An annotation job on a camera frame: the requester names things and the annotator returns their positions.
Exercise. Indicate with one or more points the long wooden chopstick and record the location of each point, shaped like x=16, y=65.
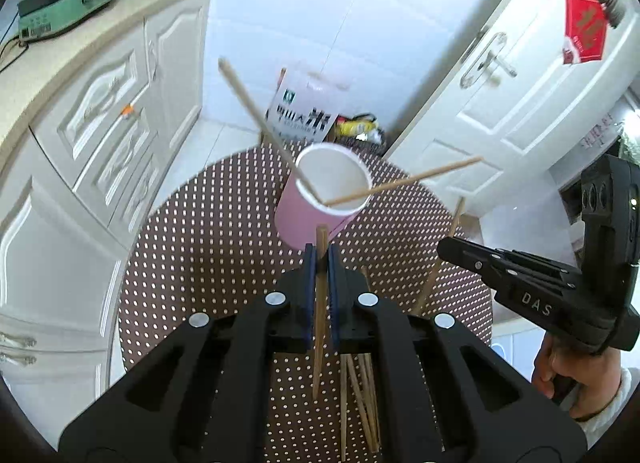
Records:
x=457, y=218
x=319, y=323
x=255, y=113
x=425, y=174

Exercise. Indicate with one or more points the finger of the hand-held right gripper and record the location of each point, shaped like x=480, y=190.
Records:
x=470, y=258
x=535, y=262

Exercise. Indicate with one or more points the person's right forearm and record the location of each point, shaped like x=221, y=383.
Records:
x=619, y=405

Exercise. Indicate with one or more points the brown polka dot tablecloth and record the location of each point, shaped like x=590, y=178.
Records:
x=200, y=243

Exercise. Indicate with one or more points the person's right hand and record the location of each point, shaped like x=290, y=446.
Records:
x=595, y=385

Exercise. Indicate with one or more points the white door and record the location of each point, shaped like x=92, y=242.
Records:
x=525, y=108

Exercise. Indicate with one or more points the pink paper cup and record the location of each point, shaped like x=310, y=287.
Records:
x=300, y=213

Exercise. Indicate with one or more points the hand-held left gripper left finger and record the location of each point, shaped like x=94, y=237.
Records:
x=310, y=268

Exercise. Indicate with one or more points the yellow snack packet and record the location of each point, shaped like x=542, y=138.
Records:
x=352, y=128

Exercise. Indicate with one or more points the orange drawer tag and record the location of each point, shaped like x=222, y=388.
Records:
x=128, y=111

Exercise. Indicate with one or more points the white rice bag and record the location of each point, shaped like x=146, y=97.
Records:
x=300, y=118

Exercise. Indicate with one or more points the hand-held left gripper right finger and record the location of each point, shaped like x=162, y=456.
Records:
x=334, y=273

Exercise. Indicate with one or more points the cream lower kitchen cabinet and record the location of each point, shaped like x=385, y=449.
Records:
x=75, y=183

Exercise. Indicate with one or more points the red diamond door poster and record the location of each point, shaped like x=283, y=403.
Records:
x=585, y=28

